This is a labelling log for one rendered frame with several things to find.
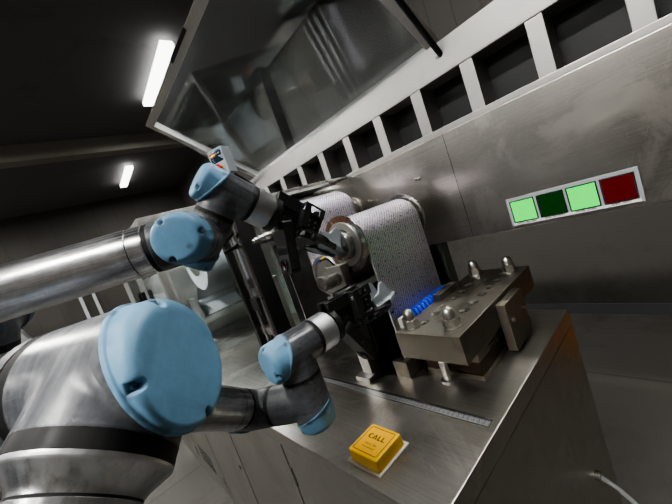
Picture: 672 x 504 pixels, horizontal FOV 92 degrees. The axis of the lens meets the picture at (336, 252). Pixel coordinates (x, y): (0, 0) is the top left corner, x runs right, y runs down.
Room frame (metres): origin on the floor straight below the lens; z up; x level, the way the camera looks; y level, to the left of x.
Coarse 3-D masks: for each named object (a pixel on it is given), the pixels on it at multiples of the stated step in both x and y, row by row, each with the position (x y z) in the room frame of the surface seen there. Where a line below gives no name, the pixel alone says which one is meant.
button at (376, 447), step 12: (372, 432) 0.56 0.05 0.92; (384, 432) 0.55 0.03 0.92; (360, 444) 0.54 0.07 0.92; (372, 444) 0.53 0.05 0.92; (384, 444) 0.52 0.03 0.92; (396, 444) 0.52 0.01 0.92; (360, 456) 0.52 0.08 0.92; (372, 456) 0.51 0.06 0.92; (384, 456) 0.50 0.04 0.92; (372, 468) 0.50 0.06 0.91
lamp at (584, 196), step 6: (582, 186) 0.69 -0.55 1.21; (588, 186) 0.68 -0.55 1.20; (594, 186) 0.67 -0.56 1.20; (570, 192) 0.71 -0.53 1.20; (576, 192) 0.70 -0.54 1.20; (582, 192) 0.69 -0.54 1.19; (588, 192) 0.68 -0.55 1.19; (594, 192) 0.67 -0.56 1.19; (570, 198) 0.71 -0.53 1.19; (576, 198) 0.70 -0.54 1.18; (582, 198) 0.69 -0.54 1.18; (588, 198) 0.68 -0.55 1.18; (594, 198) 0.68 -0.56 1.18; (570, 204) 0.71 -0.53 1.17; (576, 204) 0.70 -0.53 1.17; (582, 204) 0.69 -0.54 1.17; (588, 204) 0.69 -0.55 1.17; (594, 204) 0.68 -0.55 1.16
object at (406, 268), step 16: (416, 240) 0.89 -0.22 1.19; (384, 256) 0.80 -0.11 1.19; (400, 256) 0.83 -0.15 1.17; (416, 256) 0.87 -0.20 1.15; (384, 272) 0.78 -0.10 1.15; (400, 272) 0.82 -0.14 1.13; (416, 272) 0.86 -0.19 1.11; (432, 272) 0.90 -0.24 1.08; (400, 288) 0.81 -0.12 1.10; (416, 288) 0.85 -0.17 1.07; (432, 288) 0.89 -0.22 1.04; (400, 304) 0.80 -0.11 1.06; (416, 304) 0.83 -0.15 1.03
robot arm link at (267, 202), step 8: (264, 192) 0.66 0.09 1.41; (264, 200) 0.64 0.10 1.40; (272, 200) 0.66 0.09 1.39; (256, 208) 0.64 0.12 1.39; (264, 208) 0.64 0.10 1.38; (272, 208) 0.65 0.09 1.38; (256, 216) 0.64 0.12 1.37; (264, 216) 0.65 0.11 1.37; (272, 216) 0.66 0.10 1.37; (256, 224) 0.66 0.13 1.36; (264, 224) 0.66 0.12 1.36
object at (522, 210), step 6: (516, 204) 0.79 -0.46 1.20; (522, 204) 0.78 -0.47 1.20; (528, 204) 0.77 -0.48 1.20; (516, 210) 0.80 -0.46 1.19; (522, 210) 0.79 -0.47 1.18; (528, 210) 0.78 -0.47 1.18; (534, 210) 0.77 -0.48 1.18; (516, 216) 0.80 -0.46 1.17; (522, 216) 0.79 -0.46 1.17; (528, 216) 0.78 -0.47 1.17; (534, 216) 0.77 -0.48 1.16
